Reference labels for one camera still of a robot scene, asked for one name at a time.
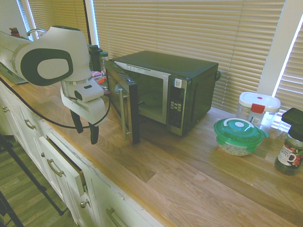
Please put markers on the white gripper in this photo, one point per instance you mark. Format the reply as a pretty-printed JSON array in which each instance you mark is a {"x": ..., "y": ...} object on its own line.
[{"x": 81, "y": 107}]

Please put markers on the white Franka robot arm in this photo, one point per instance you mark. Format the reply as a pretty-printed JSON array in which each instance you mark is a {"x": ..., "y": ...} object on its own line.
[{"x": 59, "y": 54}]

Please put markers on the black stainless microwave body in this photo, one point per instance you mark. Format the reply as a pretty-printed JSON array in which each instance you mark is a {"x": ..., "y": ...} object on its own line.
[{"x": 175, "y": 92}]

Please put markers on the white open drawer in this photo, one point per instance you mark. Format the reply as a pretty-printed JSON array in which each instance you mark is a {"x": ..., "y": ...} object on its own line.
[{"x": 62, "y": 165}]

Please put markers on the white kitchen cabinets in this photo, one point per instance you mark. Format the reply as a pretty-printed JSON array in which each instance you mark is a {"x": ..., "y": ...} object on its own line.
[{"x": 35, "y": 146}]

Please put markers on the red checkered lid jar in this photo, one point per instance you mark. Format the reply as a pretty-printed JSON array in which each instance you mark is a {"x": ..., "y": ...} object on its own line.
[{"x": 95, "y": 75}]

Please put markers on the clear jar green lid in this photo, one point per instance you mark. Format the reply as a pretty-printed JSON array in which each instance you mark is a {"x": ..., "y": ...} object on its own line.
[{"x": 103, "y": 62}]

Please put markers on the black tall bottle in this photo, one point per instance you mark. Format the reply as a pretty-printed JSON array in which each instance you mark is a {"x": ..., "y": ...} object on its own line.
[{"x": 95, "y": 58}]

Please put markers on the chrome kitchen faucet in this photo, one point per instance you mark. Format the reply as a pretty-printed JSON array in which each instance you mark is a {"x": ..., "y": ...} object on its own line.
[{"x": 35, "y": 32}]

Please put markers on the red black item by sink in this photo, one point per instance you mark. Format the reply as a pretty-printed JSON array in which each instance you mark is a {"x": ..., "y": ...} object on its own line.
[{"x": 14, "y": 32}]

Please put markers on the beige window blinds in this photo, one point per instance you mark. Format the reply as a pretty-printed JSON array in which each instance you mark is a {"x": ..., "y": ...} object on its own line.
[{"x": 180, "y": 35}]

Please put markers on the round green lid food container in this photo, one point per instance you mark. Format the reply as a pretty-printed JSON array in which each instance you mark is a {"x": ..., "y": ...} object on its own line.
[{"x": 237, "y": 137}]

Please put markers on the clear canister white lid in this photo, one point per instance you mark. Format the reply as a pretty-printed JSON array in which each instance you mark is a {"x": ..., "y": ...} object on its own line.
[{"x": 259, "y": 107}]

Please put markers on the instant coffee jar black lid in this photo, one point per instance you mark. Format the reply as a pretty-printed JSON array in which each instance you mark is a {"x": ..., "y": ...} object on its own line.
[{"x": 290, "y": 146}]

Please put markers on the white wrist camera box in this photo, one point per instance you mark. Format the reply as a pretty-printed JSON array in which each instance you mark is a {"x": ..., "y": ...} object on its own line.
[{"x": 88, "y": 92}]

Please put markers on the black camera tripod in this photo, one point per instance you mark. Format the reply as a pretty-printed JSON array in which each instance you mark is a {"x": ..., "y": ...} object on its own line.
[{"x": 21, "y": 172}]

